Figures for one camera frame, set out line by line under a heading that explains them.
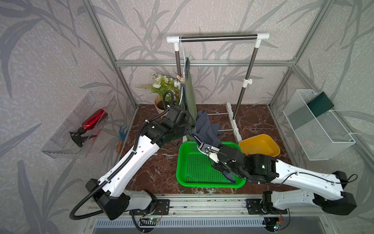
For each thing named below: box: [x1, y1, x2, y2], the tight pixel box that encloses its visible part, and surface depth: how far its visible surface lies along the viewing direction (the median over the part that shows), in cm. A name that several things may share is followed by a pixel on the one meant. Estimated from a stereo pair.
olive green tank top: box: [179, 57, 198, 128], surface depth 80 cm
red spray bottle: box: [68, 108, 109, 148], surface depth 65 cm
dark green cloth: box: [306, 91, 335, 118], surface depth 72 cm
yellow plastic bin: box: [238, 134, 281, 157], surface depth 96 cm
